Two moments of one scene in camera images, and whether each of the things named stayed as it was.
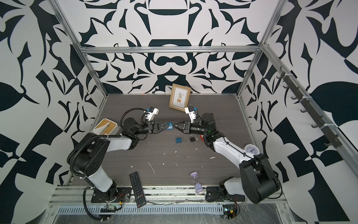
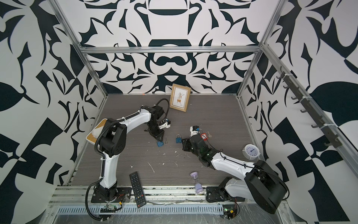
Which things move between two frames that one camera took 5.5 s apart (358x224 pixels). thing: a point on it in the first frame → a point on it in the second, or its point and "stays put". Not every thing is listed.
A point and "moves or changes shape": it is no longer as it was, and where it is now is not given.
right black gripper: x=187 y=128 → x=187 y=142
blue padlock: x=170 y=126 moves or changes shape
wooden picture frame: x=180 y=96 stays put
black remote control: x=137 y=189 stays put
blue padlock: x=178 y=140 stays put
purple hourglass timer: x=198 y=188 stays put
